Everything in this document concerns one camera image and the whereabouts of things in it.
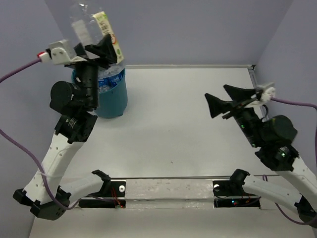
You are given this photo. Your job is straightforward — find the teal plastic bin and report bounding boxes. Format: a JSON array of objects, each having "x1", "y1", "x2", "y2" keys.
[{"x1": 71, "y1": 64, "x2": 129, "y2": 119}]

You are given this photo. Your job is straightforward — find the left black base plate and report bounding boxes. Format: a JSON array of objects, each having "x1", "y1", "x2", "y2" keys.
[{"x1": 78, "y1": 179, "x2": 126, "y2": 209}]

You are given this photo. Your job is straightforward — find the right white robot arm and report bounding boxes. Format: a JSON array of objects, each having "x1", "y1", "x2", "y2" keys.
[{"x1": 205, "y1": 83, "x2": 317, "y2": 228}]

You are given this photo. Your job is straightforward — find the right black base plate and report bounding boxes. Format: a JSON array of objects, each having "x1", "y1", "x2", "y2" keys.
[{"x1": 212, "y1": 180, "x2": 261, "y2": 208}]

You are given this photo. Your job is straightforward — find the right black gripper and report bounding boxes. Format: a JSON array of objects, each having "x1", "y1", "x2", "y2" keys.
[{"x1": 203, "y1": 83, "x2": 264, "y2": 147}]

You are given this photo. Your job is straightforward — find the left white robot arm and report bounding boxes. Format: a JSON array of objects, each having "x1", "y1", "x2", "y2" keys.
[{"x1": 13, "y1": 34, "x2": 117, "y2": 221}]

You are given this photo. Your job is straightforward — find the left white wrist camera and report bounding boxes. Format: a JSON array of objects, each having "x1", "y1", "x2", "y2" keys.
[{"x1": 37, "y1": 39, "x2": 87, "y2": 65}]

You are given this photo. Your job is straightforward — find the Pocari bottle white cap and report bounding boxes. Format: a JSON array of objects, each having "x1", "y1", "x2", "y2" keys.
[{"x1": 98, "y1": 78, "x2": 112, "y2": 94}]

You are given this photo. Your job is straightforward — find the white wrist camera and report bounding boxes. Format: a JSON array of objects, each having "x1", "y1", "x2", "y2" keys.
[
  {"x1": 37, "y1": 39, "x2": 87, "y2": 65},
  {"x1": 245, "y1": 82, "x2": 276, "y2": 108}
]

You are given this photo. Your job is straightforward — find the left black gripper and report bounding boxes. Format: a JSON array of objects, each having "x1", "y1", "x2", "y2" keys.
[{"x1": 80, "y1": 34, "x2": 123, "y2": 107}]

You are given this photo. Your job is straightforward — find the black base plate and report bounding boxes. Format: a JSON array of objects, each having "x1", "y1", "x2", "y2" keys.
[
  {"x1": 212, "y1": 180, "x2": 261, "y2": 208},
  {"x1": 78, "y1": 179, "x2": 126, "y2": 209}
]

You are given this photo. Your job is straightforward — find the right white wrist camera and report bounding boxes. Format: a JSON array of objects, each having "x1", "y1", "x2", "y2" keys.
[{"x1": 245, "y1": 82, "x2": 276, "y2": 108}]

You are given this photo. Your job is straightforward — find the clear bottle beige label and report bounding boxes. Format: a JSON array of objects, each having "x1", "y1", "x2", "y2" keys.
[{"x1": 70, "y1": 0, "x2": 125, "y2": 70}]

